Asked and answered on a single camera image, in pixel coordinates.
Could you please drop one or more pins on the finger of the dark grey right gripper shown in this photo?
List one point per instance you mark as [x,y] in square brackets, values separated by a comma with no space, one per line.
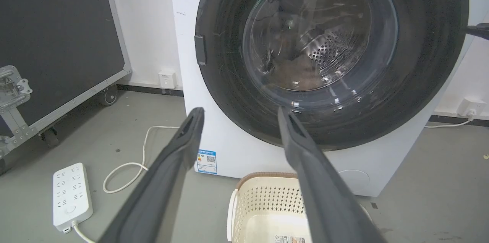
[324,189]

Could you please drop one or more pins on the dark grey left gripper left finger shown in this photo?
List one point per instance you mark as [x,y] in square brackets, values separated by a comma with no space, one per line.
[160,185]

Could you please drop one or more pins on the dark grey pointed left gripper right finger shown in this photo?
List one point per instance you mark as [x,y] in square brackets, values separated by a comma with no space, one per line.
[477,30]

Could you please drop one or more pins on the round dark washing machine door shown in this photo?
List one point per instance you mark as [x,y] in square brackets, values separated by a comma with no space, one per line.
[420,63]

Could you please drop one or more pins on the white front-load washing machine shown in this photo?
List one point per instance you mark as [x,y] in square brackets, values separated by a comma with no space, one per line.
[237,147]

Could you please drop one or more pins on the blue energy label sticker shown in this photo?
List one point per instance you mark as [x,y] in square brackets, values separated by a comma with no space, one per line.
[206,162]

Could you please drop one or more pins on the cream perforated laundry basket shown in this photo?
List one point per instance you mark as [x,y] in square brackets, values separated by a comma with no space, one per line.
[267,212]

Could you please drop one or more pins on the white power strip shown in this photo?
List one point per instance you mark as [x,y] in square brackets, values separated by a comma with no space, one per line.
[71,196]

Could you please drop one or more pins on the black caster wheel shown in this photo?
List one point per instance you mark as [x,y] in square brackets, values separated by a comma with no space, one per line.
[108,95]
[50,136]

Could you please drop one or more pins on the brown clothing in drum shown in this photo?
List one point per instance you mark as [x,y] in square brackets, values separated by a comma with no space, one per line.
[300,73]

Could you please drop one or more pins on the black flight case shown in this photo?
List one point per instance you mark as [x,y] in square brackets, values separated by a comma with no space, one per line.
[53,44]

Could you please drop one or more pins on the white wall socket with plug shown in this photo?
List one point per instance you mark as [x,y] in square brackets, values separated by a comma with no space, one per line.
[471,107]

